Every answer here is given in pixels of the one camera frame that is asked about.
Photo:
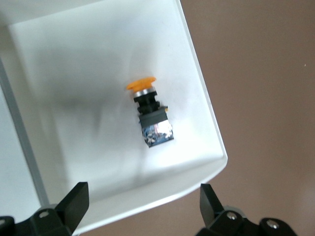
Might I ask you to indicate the orange mushroom push button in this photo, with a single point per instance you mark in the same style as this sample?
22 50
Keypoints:
151 115

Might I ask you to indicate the white plastic bin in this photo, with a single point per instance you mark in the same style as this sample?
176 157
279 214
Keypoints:
86 98

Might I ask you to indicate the white drawer cabinet housing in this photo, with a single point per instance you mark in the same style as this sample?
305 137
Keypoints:
22 147

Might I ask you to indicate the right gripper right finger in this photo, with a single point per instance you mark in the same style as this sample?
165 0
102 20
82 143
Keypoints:
211 209

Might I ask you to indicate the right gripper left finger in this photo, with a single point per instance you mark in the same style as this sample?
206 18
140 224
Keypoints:
71 209

